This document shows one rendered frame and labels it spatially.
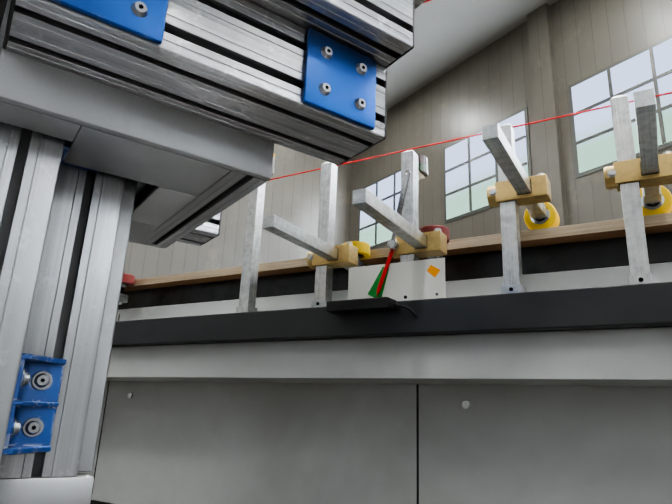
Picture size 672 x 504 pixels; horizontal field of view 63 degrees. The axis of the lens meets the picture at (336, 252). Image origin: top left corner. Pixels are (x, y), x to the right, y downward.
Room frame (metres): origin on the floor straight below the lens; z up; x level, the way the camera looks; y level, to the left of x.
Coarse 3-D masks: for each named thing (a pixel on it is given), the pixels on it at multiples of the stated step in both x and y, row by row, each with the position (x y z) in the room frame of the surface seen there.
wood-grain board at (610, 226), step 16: (576, 224) 1.25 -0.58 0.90; (592, 224) 1.23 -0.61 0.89; (608, 224) 1.21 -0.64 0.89; (624, 224) 1.20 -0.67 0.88; (656, 224) 1.17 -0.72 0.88; (464, 240) 1.39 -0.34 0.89; (480, 240) 1.37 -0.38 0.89; (496, 240) 1.35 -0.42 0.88; (528, 240) 1.31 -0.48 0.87; (544, 240) 1.30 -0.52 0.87; (560, 240) 1.30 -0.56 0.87; (576, 240) 1.29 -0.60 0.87; (384, 256) 1.51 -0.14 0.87; (192, 272) 1.90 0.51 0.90; (208, 272) 1.86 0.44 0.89; (224, 272) 1.82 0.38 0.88; (240, 272) 1.79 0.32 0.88; (272, 272) 1.75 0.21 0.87; (288, 272) 1.74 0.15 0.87; (128, 288) 2.10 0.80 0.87; (144, 288) 2.09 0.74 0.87
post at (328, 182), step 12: (324, 168) 1.43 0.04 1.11; (336, 168) 1.45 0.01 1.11; (324, 180) 1.43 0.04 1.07; (336, 180) 1.45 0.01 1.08; (324, 192) 1.43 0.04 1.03; (324, 204) 1.43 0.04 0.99; (324, 216) 1.43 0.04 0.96; (324, 228) 1.43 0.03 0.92; (324, 240) 1.43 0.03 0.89; (324, 276) 1.43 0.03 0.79; (324, 288) 1.42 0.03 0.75
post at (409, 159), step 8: (408, 152) 1.30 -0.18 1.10; (408, 160) 1.30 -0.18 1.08; (416, 160) 1.31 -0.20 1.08; (408, 168) 1.30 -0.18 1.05; (416, 168) 1.31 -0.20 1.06; (416, 176) 1.31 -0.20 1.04; (408, 184) 1.30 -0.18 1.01; (416, 184) 1.31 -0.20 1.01; (408, 192) 1.30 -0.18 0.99; (416, 192) 1.31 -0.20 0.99; (408, 200) 1.30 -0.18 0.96; (416, 200) 1.31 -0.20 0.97; (408, 208) 1.30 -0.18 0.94; (416, 208) 1.31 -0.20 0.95; (408, 216) 1.30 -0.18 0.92; (416, 216) 1.31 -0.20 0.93; (416, 224) 1.31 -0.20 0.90; (400, 256) 1.31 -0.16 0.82; (408, 256) 1.30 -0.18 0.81; (416, 256) 1.31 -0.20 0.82
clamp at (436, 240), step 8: (424, 232) 1.27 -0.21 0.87; (432, 232) 1.26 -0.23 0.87; (440, 232) 1.25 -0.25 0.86; (400, 240) 1.30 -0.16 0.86; (432, 240) 1.26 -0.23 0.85; (440, 240) 1.25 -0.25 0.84; (400, 248) 1.30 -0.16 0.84; (408, 248) 1.29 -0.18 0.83; (424, 248) 1.27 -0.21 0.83; (432, 248) 1.26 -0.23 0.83; (440, 248) 1.25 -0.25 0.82; (392, 256) 1.33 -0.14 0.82; (424, 256) 1.31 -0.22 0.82; (432, 256) 1.31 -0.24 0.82
